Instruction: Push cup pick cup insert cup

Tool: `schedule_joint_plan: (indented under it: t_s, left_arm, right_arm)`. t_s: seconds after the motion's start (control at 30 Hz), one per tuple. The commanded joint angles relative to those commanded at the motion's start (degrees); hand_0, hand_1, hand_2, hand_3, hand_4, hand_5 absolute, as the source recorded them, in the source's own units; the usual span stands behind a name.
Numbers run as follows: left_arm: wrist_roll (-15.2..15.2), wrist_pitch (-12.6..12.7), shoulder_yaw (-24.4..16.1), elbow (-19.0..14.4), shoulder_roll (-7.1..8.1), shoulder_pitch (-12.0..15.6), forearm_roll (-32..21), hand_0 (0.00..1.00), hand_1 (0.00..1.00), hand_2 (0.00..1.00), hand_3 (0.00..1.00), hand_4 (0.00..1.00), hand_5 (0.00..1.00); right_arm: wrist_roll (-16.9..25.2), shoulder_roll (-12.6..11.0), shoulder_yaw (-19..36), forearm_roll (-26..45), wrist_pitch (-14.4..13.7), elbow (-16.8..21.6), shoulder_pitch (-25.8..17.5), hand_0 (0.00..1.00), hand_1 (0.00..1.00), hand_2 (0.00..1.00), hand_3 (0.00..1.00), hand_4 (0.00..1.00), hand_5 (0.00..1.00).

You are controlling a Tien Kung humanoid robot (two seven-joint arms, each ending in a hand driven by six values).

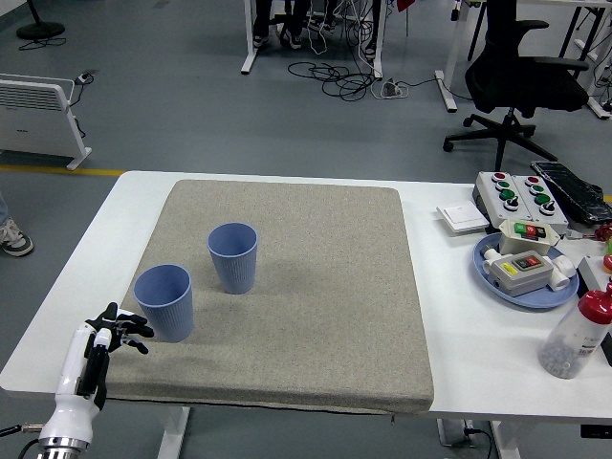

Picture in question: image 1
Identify white box red button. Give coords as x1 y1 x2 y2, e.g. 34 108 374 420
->
577 254 612 294

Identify blue round plate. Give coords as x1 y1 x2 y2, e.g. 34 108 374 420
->
472 232 580 311

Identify white floor cable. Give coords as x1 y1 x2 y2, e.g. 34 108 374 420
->
304 11 332 56

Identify blue ribbed plastic cup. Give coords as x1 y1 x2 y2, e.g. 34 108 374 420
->
207 222 260 295
133 265 195 343

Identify person's shoe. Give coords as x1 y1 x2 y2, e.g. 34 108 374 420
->
0 217 35 258

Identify person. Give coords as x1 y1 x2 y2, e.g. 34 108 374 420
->
251 0 307 50

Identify grey-brown fabric mat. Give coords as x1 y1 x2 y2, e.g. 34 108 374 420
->
102 179 435 415

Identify black office chair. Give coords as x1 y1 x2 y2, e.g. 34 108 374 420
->
443 0 590 172

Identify white desk frame dark legs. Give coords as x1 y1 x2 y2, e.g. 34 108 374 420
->
558 0 612 120

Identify white under-table power strip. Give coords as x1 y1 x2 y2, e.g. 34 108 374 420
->
437 418 479 448

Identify clear screw bottle red cap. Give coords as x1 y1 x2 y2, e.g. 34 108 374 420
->
537 282 612 381

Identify white panel heater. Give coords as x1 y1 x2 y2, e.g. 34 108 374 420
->
0 73 93 172

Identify white table leg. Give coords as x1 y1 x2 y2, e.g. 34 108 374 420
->
487 420 518 459
157 405 190 459

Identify black floor cable bundle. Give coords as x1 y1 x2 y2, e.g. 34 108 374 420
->
286 60 383 100

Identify grey switch box yellow label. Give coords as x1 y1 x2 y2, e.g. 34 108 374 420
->
486 250 556 297

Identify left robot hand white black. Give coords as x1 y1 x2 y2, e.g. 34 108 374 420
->
37 301 156 448

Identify black round fan base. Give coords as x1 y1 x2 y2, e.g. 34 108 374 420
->
16 0 67 40

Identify white four-button control box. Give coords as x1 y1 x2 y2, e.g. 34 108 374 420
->
511 174 570 229
472 170 531 220

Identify white switch box green red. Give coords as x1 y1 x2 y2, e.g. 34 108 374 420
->
498 218 561 257

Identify black keyboard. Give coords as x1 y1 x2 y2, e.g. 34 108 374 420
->
530 160 612 225

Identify white wall switch plate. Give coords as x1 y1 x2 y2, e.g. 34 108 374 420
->
435 200 492 235

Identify white plastic fitting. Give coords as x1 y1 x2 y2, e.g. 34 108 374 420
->
548 255 578 292
481 243 503 274

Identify white desk leg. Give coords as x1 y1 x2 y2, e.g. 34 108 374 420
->
433 0 474 114

